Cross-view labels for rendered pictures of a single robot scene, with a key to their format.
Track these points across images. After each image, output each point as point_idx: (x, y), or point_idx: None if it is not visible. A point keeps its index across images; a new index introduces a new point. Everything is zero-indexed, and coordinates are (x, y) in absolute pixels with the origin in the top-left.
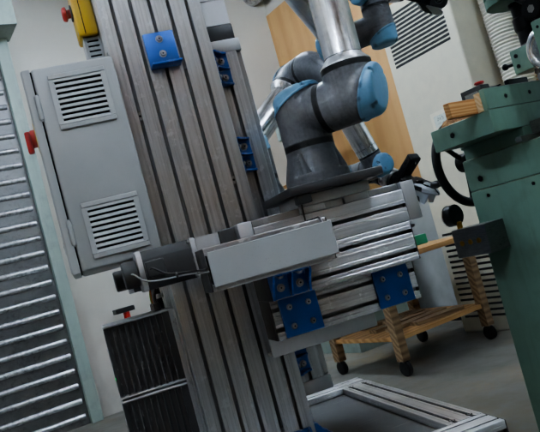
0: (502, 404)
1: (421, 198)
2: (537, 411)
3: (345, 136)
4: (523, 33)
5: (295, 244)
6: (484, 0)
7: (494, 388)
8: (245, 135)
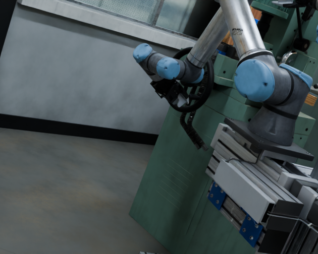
0: (99, 239)
1: (180, 102)
2: (189, 249)
3: (208, 47)
4: (264, 34)
5: None
6: (274, 7)
7: (55, 223)
8: None
